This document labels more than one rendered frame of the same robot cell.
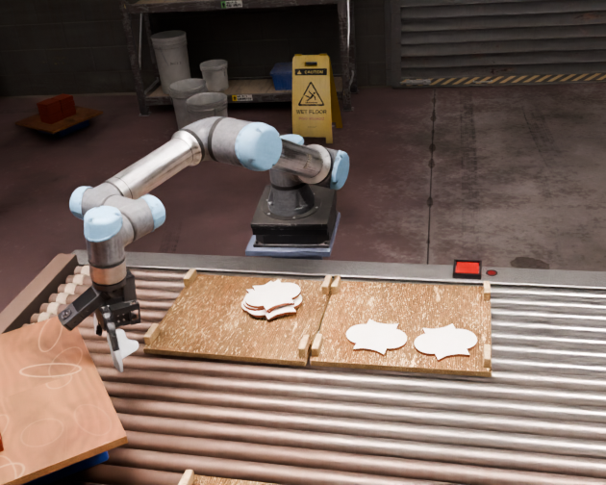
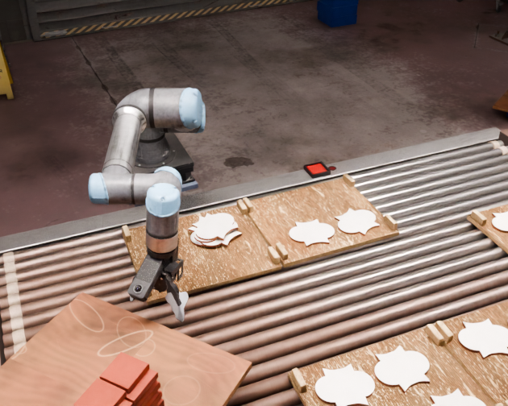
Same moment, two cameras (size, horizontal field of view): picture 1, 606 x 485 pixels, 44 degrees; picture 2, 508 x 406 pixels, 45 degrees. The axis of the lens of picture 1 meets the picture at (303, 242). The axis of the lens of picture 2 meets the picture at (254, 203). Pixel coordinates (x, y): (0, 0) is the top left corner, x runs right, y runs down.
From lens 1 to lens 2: 1.01 m
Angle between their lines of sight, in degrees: 32
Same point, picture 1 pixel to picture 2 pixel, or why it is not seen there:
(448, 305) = (333, 197)
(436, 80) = (71, 30)
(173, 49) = not seen: outside the picture
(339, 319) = (272, 229)
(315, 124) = not seen: outside the picture
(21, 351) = (78, 339)
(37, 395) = not seen: hidden behind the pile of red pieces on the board
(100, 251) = (169, 224)
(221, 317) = (185, 255)
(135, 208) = (170, 180)
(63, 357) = (123, 329)
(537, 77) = (151, 18)
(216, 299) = not seen: hidden behind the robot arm
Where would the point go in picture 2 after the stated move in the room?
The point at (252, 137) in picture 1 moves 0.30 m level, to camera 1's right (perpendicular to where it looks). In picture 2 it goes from (193, 101) to (275, 75)
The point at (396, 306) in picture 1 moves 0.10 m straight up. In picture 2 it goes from (301, 208) to (303, 183)
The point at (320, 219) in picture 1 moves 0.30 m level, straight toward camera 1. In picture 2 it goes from (185, 159) to (230, 196)
